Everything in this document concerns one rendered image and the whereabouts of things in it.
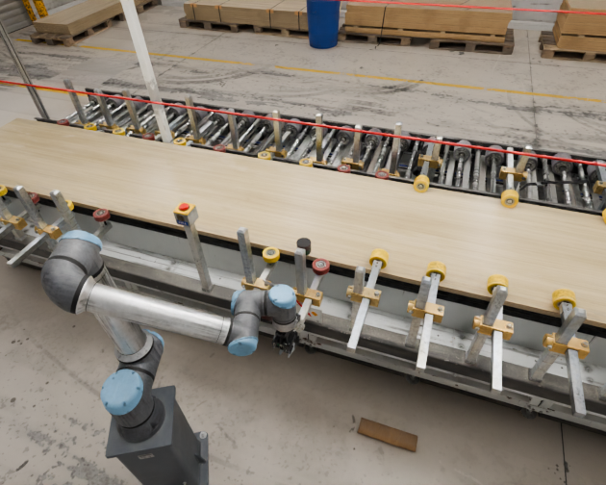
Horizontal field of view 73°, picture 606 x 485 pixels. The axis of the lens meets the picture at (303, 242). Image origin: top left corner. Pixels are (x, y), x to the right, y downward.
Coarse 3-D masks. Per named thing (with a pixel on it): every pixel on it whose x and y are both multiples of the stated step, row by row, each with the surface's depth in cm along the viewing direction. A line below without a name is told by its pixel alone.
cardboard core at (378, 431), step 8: (360, 424) 216; (368, 424) 216; (376, 424) 216; (360, 432) 217; (368, 432) 215; (376, 432) 214; (384, 432) 213; (392, 432) 213; (400, 432) 213; (384, 440) 213; (392, 440) 211; (400, 440) 210; (408, 440) 210; (416, 440) 210; (408, 448) 210
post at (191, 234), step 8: (192, 224) 177; (192, 232) 178; (192, 240) 181; (192, 248) 185; (200, 248) 188; (200, 256) 189; (200, 264) 191; (200, 272) 196; (208, 272) 200; (208, 280) 201; (208, 288) 203
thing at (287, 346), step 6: (276, 330) 148; (294, 330) 155; (276, 336) 149; (282, 336) 147; (288, 336) 153; (294, 336) 154; (276, 342) 151; (282, 342) 151; (288, 342) 152; (282, 348) 154; (288, 348) 153
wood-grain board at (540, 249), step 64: (0, 128) 298; (64, 128) 294; (64, 192) 237; (128, 192) 234; (192, 192) 232; (256, 192) 230; (320, 192) 228; (384, 192) 226; (448, 192) 224; (320, 256) 192; (448, 256) 190; (512, 256) 188; (576, 256) 187
